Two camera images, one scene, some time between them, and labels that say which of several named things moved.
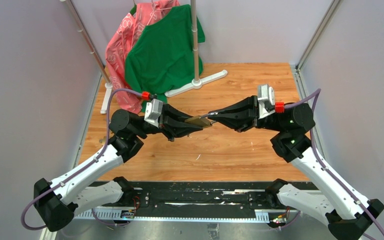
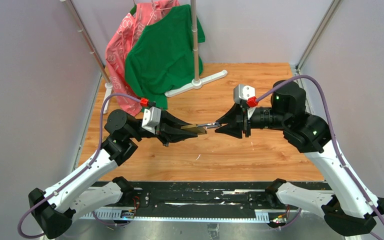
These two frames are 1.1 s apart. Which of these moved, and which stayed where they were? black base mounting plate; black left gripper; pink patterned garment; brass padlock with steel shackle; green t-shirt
Moved: black left gripper; brass padlock with steel shackle
Stayed: black base mounting plate; pink patterned garment; green t-shirt
